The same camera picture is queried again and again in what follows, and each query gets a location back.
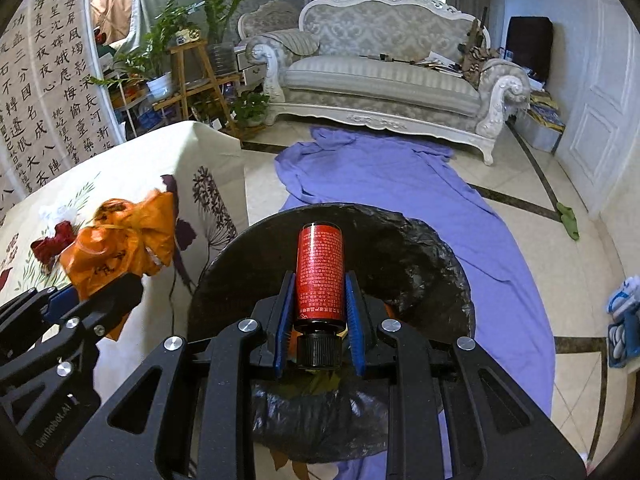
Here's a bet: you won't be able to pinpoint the potted plant white pot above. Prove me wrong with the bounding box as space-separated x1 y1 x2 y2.
102 0 201 101

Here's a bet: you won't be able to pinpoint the green cloth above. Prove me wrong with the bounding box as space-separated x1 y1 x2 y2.
556 202 581 241

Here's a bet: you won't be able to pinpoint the grey storage box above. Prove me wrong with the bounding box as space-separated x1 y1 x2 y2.
522 110 563 153

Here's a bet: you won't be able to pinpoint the wooden plant stand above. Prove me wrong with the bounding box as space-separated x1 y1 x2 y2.
152 40 243 138

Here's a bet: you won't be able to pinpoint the white panelled door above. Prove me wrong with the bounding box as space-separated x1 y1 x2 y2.
552 0 640 241

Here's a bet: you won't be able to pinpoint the ornate white armchair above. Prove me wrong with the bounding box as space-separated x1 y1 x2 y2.
237 0 306 61

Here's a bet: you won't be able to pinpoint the purple cloth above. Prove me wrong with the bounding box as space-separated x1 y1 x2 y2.
274 126 555 480

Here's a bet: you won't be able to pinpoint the beige curtain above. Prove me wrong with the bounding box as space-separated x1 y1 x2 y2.
445 0 493 46

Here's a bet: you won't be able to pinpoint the blue and white bag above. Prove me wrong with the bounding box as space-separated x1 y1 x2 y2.
607 275 640 368

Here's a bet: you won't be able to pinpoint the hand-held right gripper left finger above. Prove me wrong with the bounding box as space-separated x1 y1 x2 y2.
55 270 297 480

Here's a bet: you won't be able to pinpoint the white crumpled tissue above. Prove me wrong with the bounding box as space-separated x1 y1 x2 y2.
40 204 81 226

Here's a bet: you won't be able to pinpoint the white small drawer cabinet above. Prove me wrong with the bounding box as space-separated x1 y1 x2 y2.
235 50 268 88

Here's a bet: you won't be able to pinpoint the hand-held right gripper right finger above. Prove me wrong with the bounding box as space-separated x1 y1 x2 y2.
344 270 588 480

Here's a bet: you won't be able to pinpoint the black rectangular case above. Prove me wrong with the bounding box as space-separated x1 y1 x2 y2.
505 16 555 86

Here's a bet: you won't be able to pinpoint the tiger striped plush toy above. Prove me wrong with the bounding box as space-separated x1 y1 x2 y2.
460 45 501 86

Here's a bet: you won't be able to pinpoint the scattered papers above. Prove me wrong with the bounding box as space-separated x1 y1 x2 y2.
415 52 463 78

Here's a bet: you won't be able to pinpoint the ornate white sofa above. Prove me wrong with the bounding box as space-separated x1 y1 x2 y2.
245 0 532 166

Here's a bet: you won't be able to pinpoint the black bag lined bin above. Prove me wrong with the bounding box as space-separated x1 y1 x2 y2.
187 202 476 463

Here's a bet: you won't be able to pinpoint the orange plastic bag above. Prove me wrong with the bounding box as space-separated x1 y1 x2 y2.
60 190 178 343

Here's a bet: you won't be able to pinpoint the orange quilted curtain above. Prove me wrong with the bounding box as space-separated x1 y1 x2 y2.
90 0 138 41

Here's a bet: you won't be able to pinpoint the white metal shelf rack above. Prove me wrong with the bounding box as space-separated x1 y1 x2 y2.
102 72 151 141

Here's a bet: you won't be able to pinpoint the small green leafy plant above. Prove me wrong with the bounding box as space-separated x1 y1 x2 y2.
227 91 271 128

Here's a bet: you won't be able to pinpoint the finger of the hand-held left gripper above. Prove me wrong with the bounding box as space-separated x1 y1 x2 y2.
0 285 83 346
30 272 144 381

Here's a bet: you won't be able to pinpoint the brown bottle red label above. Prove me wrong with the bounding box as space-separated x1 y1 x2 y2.
295 222 348 371

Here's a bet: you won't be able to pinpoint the calligraphy folding screen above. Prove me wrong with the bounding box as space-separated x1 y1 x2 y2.
0 0 128 221

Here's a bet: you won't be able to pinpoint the tall plant glass pot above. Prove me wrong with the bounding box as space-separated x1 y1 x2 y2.
192 0 251 76

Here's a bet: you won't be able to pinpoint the dark red ribbon bundle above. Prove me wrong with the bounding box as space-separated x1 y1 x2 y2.
31 220 76 266

